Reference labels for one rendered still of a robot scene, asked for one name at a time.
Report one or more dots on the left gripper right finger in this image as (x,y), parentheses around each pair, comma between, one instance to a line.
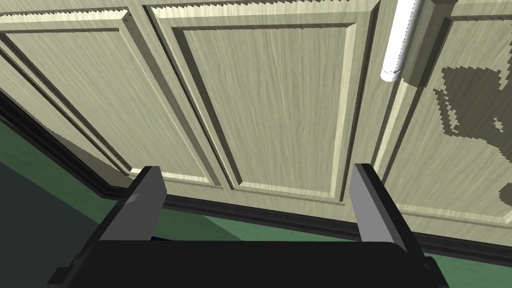
(374,208)

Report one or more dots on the beige wooden cupboard door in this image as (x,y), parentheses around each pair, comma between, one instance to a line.
(72,88)
(272,104)
(460,168)

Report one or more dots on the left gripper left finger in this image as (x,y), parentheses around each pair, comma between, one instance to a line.
(138,208)

